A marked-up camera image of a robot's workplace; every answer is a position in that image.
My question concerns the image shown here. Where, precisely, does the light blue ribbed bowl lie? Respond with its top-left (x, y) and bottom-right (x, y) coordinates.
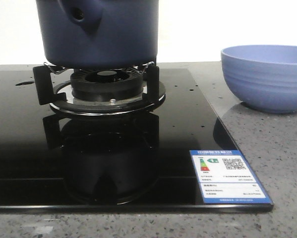
top-left (221, 45), bottom-right (297, 114)

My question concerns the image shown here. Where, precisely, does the blue energy rating label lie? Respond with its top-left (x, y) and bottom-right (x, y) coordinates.
top-left (190, 150), bottom-right (272, 205)

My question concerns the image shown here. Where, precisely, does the black pot support grate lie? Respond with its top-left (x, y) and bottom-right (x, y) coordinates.
top-left (33, 61), bottom-right (166, 117)

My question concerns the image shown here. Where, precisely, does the dark blue cooking pot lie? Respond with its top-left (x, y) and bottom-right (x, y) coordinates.
top-left (36, 0), bottom-right (159, 69)

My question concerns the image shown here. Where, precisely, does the black gas burner head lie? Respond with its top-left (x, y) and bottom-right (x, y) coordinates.
top-left (70, 68), bottom-right (143, 102)

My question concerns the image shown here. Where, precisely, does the black glass gas cooktop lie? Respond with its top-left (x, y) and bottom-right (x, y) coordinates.
top-left (0, 69), bottom-right (274, 214)

